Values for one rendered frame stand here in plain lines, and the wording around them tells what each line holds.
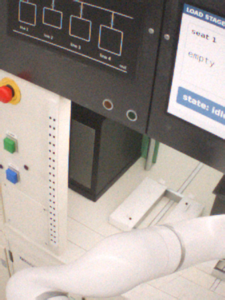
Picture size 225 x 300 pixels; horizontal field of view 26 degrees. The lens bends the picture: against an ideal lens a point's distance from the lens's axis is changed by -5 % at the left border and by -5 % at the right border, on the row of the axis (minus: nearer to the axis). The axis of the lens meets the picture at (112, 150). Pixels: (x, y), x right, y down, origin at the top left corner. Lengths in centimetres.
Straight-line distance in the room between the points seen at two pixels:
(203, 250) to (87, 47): 41
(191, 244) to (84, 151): 65
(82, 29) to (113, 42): 6
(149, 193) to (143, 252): 78
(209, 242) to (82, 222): 65
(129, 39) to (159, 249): 34
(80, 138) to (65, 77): 46
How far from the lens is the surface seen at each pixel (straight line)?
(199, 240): 83
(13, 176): 122
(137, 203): 146
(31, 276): 77
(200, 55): 76
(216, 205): 124
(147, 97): 85
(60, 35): 90
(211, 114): 80
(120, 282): 71
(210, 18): 73
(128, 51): 83
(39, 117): 105
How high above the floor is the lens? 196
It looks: 41 degrees down
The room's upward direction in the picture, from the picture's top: 6 degrees clockwise
